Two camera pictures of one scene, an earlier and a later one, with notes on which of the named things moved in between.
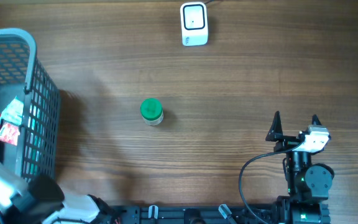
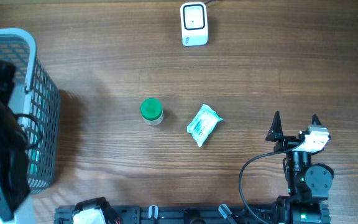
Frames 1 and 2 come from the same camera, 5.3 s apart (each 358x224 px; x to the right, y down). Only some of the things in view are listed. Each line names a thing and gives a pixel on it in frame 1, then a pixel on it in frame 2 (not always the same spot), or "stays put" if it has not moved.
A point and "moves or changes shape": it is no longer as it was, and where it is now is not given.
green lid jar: x=151 y=111 stays put
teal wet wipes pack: x=13 y=111 moves or changes shape
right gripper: x=276 y=133 stays put
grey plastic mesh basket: x=9 y=69 stays put
